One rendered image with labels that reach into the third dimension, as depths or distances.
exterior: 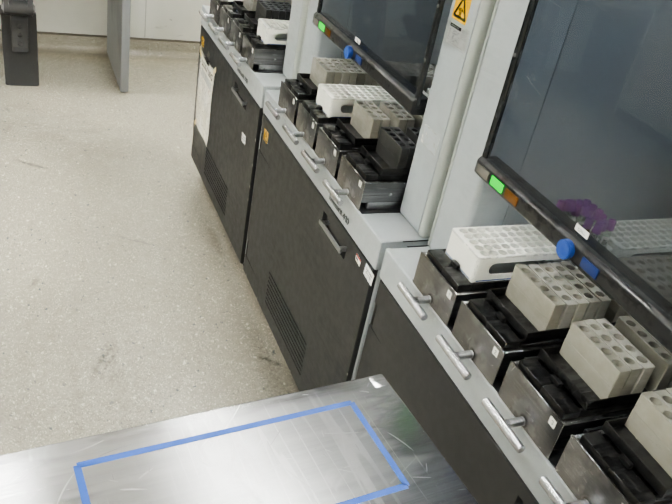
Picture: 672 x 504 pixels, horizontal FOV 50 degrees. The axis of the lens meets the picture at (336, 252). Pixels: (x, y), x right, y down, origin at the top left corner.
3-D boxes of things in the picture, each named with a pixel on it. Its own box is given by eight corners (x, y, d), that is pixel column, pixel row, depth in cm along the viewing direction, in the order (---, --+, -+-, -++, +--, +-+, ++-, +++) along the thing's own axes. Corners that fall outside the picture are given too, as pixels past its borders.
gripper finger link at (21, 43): (26, -7, 65) (27, 3, 63) (29, 49, 68) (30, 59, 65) (8, -8, 65) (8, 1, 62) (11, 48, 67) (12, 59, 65)
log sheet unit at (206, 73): (194, 125, 300) (200, 39, 282) (208, 154, 280) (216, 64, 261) (188, 125, 299) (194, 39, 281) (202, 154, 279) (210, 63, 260)
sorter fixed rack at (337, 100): (415, 109, 199) (420, 87, 196) (431, 124, 191) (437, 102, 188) (313, 106, 187) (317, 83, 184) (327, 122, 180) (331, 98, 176)
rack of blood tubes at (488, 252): (570, 248, 145) (581, 221, 142) (602, 277, 137) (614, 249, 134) (442, 256, 134) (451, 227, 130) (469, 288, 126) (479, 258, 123)
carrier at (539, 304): (553, 335, 115) (566, 305, 112) (543, 336, 114) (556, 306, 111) (513, 292, 124) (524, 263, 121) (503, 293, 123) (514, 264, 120)
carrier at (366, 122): (376, 143, 169) (381, 119, 166) (368, 143, 168) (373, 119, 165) (357, 123, 178) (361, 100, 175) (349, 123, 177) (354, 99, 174)
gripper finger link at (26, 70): (35, 10, 67) (36, 13, 66) (39, 83, 70) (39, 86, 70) (0, 8, 66) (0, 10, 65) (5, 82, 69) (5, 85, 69)
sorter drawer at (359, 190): (570, 178, 194) (582, 147, 190) (603, 204, 184) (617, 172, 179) (318, 182, 166) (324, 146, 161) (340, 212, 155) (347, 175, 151)
